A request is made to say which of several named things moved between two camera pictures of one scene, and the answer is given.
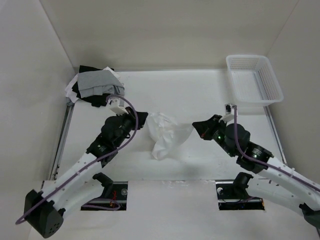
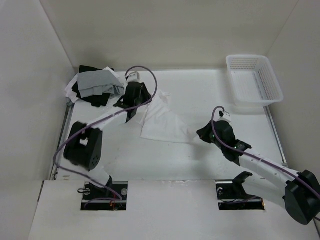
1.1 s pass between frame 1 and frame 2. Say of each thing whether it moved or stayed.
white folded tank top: stayed
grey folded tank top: stayed
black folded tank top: stayed
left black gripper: moved
